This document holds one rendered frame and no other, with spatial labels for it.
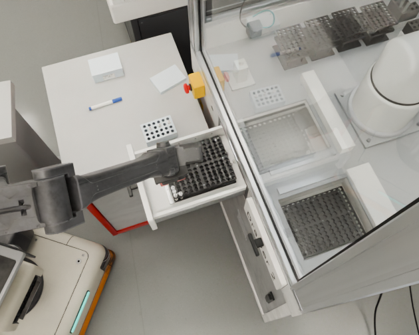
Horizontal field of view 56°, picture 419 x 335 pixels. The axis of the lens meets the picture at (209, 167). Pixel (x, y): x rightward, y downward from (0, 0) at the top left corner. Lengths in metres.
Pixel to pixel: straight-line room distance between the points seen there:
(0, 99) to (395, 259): 1.61
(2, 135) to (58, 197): 1.09
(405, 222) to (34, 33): 2.88
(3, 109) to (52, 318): 0.92
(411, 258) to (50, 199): 0.53
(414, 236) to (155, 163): 0.58
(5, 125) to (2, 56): 1.37
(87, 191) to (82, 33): 2.35
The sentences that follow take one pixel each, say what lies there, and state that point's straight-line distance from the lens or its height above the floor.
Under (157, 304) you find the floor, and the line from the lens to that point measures 2.14.
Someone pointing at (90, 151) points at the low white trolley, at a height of 0.76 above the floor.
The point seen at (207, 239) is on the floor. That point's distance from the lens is 2.18.
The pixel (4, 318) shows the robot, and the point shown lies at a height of 0.80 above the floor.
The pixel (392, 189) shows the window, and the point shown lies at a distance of 0.55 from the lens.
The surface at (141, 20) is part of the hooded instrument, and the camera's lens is 1.92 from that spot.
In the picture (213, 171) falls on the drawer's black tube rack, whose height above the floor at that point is 0.87.
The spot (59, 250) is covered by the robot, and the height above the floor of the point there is 0.28.
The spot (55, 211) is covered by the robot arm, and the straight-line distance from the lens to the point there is 0.68.
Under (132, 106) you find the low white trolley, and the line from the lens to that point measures 1.64.
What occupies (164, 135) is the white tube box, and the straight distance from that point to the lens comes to 1.51.
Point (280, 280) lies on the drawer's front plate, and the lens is 1.22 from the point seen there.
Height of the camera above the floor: 2.12
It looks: 66 degrees down
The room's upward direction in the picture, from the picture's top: 1 degrees counter-clockwise
